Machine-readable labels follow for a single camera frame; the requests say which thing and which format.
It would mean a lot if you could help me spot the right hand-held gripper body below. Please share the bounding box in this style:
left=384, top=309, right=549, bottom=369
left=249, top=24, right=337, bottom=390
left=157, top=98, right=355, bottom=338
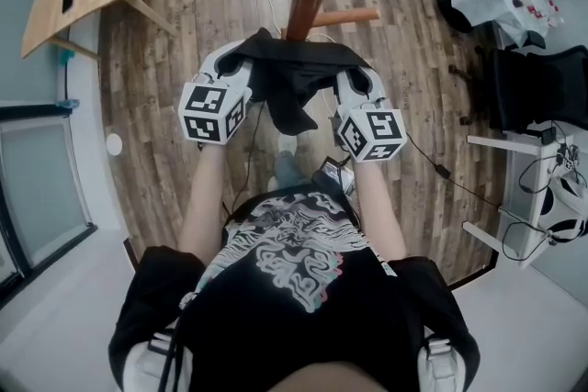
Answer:
left=336, top=97, right=408, bottom=163

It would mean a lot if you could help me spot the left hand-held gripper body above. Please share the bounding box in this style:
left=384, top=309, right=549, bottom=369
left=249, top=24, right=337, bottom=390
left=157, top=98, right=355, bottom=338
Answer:
left=176, top=77, right=254, bottom=147

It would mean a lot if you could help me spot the black garment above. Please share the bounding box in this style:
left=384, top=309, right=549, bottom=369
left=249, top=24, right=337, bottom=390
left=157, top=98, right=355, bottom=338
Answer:
left=215, top=27, right=376, bottom=137

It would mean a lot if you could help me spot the person's right forearm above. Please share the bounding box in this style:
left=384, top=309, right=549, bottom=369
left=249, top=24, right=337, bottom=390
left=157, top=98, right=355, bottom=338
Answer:
left=353, top=160, right=408, bottom=263

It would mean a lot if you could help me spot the person's left forearm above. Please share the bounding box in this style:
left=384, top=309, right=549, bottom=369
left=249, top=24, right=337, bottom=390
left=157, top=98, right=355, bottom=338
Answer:
left=176, top=143, right=232, bottom=265

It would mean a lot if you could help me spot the black silver waist device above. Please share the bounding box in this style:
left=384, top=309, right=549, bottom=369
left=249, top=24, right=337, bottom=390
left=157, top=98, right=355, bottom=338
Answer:
left=313, top=155, right=357, bottom=199

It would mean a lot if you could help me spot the white round floor disc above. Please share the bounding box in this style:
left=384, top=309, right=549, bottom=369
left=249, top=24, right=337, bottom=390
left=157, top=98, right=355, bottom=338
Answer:
left=105, top=133, right=125, bottom=159

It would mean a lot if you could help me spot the person's grey trouser leg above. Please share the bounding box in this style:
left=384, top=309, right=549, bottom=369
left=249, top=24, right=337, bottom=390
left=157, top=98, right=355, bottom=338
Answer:
left=272, top=151, right=311, bottom=192

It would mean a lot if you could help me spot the round table black base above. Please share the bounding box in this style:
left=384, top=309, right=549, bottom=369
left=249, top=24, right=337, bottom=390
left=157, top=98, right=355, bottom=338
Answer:
left=435, top=0, right=475, bottom=34

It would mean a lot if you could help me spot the black office chair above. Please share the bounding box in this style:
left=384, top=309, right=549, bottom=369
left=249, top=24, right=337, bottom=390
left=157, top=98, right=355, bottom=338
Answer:
left=447, top=42, right=588, bottom=135

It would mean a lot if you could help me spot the black framed glass partition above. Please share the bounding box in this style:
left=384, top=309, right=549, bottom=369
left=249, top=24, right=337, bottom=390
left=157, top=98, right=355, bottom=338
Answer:
left=0, top=102, right=98, bottom=291

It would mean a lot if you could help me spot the white headset device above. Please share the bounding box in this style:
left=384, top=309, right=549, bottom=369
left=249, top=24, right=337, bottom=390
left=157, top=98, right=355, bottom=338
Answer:
left=534, top=141, right=588, bottom=247

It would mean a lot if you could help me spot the person's black printed t-shirt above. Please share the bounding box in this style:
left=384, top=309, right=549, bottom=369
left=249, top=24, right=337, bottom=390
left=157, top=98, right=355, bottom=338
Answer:
left=107, top=189, right=481, bottom=392

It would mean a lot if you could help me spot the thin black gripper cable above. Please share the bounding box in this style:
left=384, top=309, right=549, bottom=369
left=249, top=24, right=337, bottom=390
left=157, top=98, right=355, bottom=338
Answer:
left=228, top=102, right=268, bottom=218

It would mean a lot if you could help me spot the black floor cable with adapter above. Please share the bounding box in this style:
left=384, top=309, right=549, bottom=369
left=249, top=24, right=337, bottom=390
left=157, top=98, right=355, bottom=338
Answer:
left=403, top=134, right=512, bottom=218

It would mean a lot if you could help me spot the white open frame desk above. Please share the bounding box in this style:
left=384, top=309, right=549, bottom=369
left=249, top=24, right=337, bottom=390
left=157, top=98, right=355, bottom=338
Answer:
left=460, top=120, right=588, bottom=269

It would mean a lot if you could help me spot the white shoulder strap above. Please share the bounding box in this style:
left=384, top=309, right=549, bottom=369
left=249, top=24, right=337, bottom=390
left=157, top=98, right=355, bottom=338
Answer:
left=123, top=327, right=195, bottom=392
left=417, top=325, right=466, bottom=392

